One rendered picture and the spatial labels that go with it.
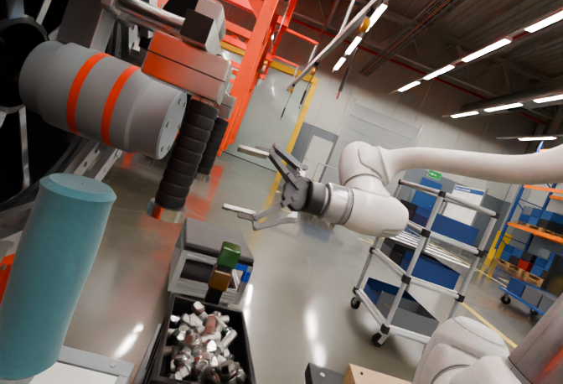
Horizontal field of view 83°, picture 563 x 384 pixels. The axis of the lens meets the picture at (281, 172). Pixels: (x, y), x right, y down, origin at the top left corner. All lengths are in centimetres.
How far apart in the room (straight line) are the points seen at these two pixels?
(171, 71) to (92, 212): 21
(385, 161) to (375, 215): 17
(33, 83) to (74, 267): 27
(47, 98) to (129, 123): 12
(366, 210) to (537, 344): 35
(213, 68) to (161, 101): 17
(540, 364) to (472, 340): 19
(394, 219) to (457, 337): 28
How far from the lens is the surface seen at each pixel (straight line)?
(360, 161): 83
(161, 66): 39
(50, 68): 57
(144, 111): 53
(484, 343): 85
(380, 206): 74
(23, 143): 75
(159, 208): 40
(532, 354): 70
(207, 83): 38
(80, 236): 48
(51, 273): 50
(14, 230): 63
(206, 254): 156
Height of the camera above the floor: 87
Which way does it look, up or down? 3 degrees down
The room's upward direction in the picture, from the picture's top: 21 degrees clockwise
